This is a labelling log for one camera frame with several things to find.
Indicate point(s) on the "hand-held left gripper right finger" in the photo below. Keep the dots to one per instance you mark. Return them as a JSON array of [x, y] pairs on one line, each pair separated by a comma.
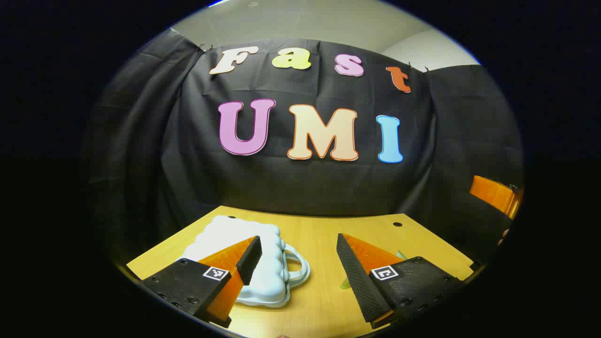
[[354, 277]]

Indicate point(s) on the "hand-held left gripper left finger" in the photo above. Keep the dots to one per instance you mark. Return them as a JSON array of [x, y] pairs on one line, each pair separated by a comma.
[[249, 260]]

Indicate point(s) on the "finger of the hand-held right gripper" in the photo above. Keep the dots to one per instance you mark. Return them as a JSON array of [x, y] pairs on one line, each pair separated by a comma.
[[493, 195]]

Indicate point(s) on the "light blue suitcase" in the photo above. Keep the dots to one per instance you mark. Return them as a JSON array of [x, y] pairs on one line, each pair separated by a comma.
[[225, 234]]

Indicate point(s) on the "black backdrop cloth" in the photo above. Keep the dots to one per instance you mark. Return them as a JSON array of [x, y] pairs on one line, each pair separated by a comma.
[[305, 188]]

